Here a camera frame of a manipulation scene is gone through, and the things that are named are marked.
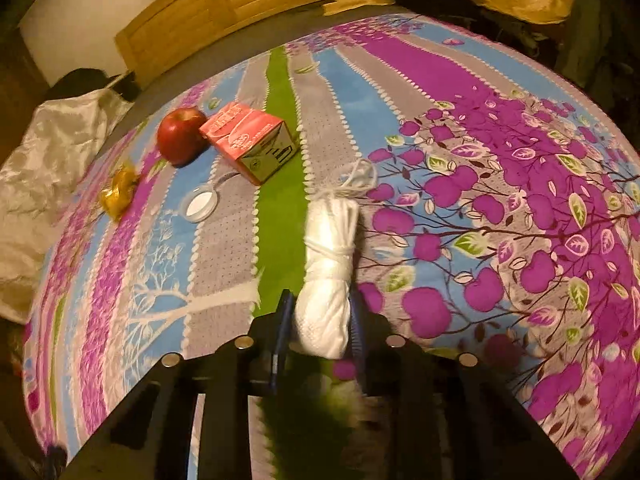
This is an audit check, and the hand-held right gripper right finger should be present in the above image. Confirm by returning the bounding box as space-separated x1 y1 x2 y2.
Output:
347 287 581 480

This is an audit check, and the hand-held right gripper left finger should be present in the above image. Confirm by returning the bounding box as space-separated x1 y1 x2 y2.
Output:
60 290 296 480

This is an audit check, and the white rope bundle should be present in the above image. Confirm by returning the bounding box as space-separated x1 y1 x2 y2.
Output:
292 157 378 361

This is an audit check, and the white round lid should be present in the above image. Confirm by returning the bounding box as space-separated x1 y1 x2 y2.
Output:
180 185 220 222

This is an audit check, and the pink carton box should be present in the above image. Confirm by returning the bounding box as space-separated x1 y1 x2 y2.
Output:
199 101 301 187

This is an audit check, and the yellow candy wrapper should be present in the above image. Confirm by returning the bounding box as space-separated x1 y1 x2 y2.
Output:
99 160 140 222

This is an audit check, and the red apple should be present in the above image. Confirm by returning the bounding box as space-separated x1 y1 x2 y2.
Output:
156 106 210 167

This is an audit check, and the floral striped blanket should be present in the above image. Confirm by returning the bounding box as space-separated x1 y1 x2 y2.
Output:
22 12 640 480

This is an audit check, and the white satin cloth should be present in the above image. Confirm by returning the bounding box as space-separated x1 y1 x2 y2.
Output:
0 85 136 323

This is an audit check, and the wooden headboard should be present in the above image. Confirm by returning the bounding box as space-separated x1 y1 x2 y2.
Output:
114 0 351 88

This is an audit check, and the dark cloth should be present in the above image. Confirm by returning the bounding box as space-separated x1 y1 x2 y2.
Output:
47 67 138 103

